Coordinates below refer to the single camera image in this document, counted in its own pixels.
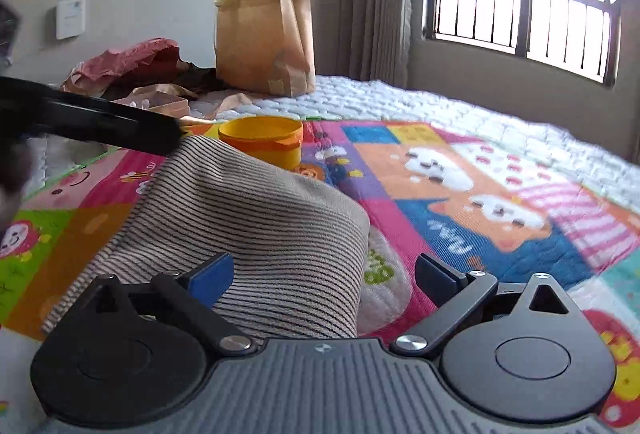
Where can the orange yellow round container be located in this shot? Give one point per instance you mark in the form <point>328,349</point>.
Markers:
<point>260,134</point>

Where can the white wall switch panel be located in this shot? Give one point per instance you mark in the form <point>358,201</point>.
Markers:
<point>70,19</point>

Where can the dark cloth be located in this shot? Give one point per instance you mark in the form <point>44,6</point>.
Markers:
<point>200,79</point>

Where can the brown paper bag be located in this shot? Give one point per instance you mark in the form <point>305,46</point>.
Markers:
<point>260,44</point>

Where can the beige striped knit garment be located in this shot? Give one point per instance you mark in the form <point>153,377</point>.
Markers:
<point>260,214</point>

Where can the colourful cartoon play mat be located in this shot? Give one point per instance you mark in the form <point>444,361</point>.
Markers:
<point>410,224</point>

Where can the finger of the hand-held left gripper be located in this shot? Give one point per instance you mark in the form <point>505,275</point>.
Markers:
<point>125,129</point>

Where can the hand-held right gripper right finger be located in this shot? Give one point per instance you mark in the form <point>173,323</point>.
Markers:
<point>437,276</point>

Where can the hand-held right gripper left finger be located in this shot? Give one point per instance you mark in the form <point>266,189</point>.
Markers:
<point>215,274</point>

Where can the beige wrapping paper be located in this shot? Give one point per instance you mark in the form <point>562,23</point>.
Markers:
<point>150,90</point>

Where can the red crumpled cloth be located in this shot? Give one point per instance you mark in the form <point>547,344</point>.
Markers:
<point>125,59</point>

